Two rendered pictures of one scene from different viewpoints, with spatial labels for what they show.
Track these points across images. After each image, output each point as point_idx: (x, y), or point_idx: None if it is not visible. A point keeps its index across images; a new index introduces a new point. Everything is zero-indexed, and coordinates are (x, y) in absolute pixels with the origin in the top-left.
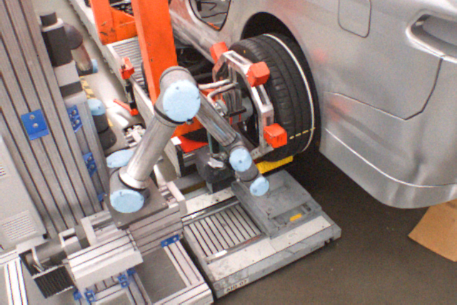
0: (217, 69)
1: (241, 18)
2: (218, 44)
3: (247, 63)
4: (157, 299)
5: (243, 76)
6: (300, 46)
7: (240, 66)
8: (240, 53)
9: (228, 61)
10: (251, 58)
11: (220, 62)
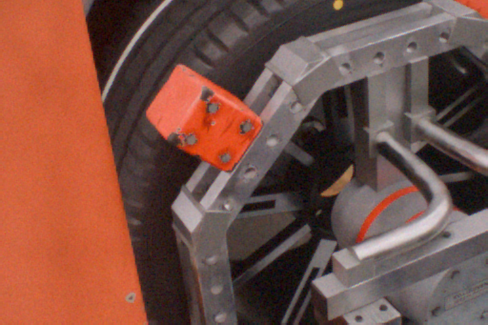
0: (252, 183)
1: None
2: (199, 78)
3: (428, 7)
4: None
5: (477, 39)
6: (100, 30)
7: (457, 15)
8: (307, 31)
9: (367, 60)
10: (387, 0)
11: (286, 123)
